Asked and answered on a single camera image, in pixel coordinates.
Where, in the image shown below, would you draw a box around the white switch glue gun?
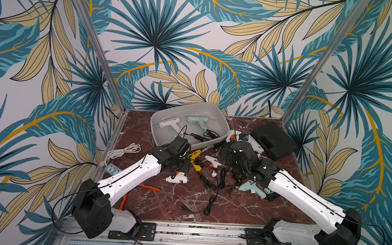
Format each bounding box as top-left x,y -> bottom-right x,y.
165,171 -> 189,184

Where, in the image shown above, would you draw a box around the white blue-trigger glue gun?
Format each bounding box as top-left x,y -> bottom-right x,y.
155,117 -> 181,133

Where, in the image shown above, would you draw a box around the mint green glue gun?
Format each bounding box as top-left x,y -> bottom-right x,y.
186,116 -> 209,132

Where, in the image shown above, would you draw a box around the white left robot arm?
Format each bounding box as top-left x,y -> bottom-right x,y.
71,136 -> 191,239

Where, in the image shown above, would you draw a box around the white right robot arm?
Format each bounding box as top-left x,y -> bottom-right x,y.
220,141 -> 362,245

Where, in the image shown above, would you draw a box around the yellow glue gun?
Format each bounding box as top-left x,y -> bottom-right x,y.
188,150 -> 202,173

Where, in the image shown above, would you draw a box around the white labelled mini glue gun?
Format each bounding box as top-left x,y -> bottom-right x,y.
205,155 -> 223,178

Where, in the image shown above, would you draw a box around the small white orange-trigger glue gun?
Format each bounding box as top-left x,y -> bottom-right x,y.
225,130 -> 241,143

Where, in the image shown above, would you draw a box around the large white pink-trigger glue gun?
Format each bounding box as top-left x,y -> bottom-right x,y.
247,135 -> 265,154

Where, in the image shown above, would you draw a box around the light blue glue gun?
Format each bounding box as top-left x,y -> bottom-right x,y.
239,180 -> 268,200

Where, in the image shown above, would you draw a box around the grey plastic storage box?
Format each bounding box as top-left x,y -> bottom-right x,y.
150,102 -> 230,150

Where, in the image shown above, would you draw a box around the black plastic tool case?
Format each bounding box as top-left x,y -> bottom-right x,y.
251,122 -> 298,161

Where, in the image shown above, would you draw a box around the light blue power strip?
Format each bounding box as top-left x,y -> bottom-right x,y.
104,163 -> 122,176

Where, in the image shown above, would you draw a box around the black bundled power cable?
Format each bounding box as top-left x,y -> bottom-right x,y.
178,168 -> 224,217

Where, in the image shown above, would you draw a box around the coiled white cable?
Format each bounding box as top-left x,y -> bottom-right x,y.
104,140 -> 142,162

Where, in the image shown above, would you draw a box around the orange handled pliers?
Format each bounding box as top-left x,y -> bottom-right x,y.
120,183 -> 161,211

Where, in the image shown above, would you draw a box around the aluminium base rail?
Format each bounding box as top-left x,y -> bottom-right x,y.
52,219 -> 299,245

